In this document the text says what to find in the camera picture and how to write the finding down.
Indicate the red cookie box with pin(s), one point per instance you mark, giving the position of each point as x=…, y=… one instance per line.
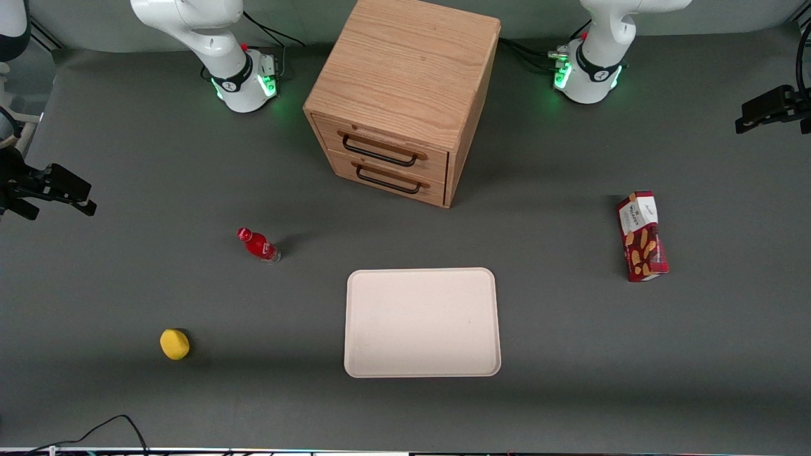
x=645, y=244

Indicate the small red soda bottle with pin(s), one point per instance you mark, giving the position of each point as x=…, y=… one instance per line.
x=256, y=244

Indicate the yellow lemon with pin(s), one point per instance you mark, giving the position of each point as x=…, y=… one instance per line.
x=174, y=344

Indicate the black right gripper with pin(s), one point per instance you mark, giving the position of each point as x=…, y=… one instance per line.
x=14, y=178

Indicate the wooden drawer cabinet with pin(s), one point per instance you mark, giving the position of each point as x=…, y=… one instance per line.
x=405, y=69

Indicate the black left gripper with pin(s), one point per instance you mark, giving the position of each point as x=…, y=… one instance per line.
x=787, y=104

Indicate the beige rectangular tray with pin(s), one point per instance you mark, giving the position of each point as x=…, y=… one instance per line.
x=421, y=323

